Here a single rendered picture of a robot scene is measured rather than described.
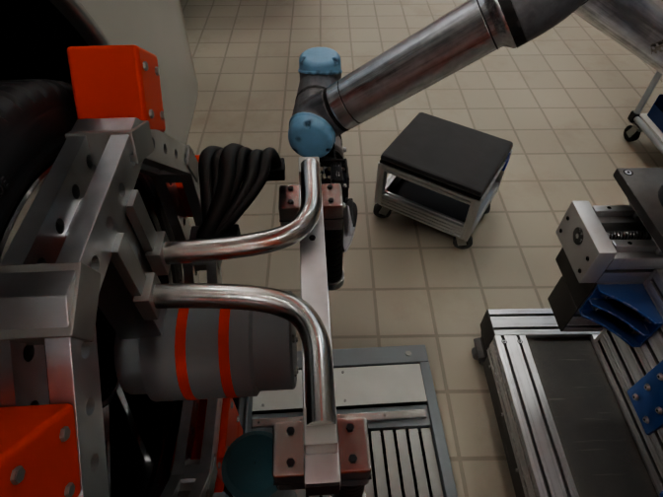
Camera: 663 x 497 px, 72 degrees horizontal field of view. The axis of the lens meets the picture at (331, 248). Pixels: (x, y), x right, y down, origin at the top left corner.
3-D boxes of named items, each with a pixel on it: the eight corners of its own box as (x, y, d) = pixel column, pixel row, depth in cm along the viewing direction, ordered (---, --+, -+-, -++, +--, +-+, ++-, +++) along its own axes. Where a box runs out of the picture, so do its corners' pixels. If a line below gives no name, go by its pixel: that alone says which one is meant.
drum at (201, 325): (158, 328, 70) (127, 271, 59) (298, 321, 71) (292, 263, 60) (138, 420, 61) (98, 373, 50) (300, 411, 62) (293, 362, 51)
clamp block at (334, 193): (281, 209, 70) (278, 182, 66) (340, 206, 70) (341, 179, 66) (280, 233, 66) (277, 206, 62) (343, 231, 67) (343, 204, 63)
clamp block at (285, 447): (276, 438, 47) (271, 419, 43) (364, 433, 48) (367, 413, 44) (275, 492, 44) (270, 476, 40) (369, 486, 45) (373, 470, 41)
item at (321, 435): (149, 295, 50) (114, 227, 42) (327, 286, 51) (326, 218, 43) (107, 467, 38) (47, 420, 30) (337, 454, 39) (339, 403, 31)
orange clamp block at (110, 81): (105, 134, 57) (94, 56, 55) (169, 132, 57) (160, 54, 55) (77, 134, 50) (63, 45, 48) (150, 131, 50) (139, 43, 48)
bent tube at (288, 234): (179, 176, 63) (156, 107, 55) (320, 171, 64) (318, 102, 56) (153, 278, 51) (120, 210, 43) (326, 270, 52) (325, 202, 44)
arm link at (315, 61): (339, 75, 75) (338, 132, 83) (343, 43, 82) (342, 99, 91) (291, 74, 75) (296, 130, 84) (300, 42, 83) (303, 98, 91)
